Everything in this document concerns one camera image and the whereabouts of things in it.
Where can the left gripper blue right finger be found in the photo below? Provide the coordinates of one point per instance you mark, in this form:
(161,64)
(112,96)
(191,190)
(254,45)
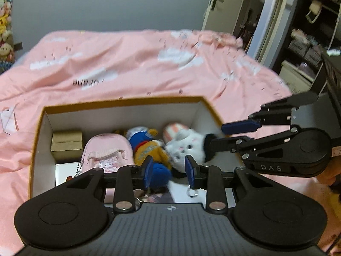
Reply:
(207,177)

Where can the white striped-hat plush rabbit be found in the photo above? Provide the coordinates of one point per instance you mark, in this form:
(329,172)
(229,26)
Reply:
(181,141)

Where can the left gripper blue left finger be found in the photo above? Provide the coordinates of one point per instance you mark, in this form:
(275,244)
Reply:
(131,176)

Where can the black wall outlet plate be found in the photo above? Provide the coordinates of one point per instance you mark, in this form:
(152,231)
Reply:
(18,46)

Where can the white bedroom door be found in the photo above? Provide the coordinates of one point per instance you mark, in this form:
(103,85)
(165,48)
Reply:
(222,15)

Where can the dark storage shelf unit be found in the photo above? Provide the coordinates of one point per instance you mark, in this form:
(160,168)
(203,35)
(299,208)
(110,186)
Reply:
(312,24)

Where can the pink mini backpack pouch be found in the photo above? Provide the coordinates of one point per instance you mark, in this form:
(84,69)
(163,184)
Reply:
(107,151)

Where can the hanging plush toy organizer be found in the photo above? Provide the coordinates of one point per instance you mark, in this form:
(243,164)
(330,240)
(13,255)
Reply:
(7,44)

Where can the right hand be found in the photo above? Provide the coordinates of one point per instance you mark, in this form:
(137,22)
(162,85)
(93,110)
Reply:
(331,175)

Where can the blue duck plush toy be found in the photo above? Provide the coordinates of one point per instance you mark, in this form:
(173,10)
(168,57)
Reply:
(144,143)

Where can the small gold gift box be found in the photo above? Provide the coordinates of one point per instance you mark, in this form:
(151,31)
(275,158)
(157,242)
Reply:
(67,146)

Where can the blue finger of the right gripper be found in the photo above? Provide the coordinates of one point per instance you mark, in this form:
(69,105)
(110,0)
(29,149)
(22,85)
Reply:
(239,127)
(239,144)

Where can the orange cardboard storage box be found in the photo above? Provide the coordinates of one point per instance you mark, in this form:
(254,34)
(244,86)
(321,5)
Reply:
(94,118)

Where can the pink cloud-print duvet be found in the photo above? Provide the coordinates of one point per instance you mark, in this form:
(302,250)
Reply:
(69,67)

